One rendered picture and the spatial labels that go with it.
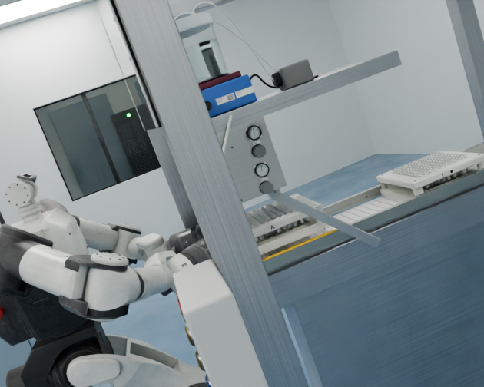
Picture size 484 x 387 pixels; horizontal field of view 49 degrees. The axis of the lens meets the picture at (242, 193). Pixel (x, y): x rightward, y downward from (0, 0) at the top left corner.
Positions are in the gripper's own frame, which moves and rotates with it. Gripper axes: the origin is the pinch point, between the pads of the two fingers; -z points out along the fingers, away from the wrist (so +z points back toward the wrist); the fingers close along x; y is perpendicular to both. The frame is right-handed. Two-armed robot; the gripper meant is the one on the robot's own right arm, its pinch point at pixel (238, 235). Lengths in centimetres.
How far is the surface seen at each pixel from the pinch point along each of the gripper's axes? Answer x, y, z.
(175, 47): -44, 61, 46
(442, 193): 10, 37, -45
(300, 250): 8.9, 14.0, -7.1
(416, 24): -35, -164, -444
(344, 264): 17.7, 19.3, -15.8
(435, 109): 55, -172, -445
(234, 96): -36.0, 12.0, -6.4
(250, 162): -19.1, 14.2, -1.4
